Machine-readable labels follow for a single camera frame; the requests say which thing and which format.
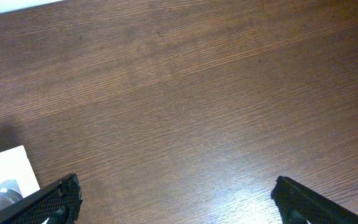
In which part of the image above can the white plastic cutlery tray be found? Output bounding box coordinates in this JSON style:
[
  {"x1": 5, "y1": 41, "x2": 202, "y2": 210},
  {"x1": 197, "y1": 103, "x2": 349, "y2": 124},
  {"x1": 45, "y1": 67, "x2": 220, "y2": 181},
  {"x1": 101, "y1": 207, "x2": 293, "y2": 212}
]
[{"x1": 0, "y1": 146, "x2": 40, "y2": 199}]

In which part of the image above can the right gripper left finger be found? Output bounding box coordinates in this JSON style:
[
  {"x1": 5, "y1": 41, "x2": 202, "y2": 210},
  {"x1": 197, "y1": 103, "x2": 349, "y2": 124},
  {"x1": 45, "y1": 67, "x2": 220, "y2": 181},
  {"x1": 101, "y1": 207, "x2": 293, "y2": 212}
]
[{"x1": 0, "y1": 174, "x2": 83, "y2": 224}]

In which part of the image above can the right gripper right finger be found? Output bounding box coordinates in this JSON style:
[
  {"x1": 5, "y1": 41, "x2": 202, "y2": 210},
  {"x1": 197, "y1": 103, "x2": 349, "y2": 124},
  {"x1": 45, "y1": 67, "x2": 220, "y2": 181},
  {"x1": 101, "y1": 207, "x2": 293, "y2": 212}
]
[{"x1": 270, "y1": 176, "x2": 358, "y2": 224}]

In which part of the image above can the steel spoon bowl down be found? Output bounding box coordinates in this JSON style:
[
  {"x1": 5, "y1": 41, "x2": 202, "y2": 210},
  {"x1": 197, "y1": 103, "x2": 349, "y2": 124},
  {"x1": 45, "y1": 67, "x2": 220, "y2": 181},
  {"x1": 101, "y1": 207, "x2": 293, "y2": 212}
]
[{"x1": 0, "y1": 179, "x2": 23, "y2": 210}]

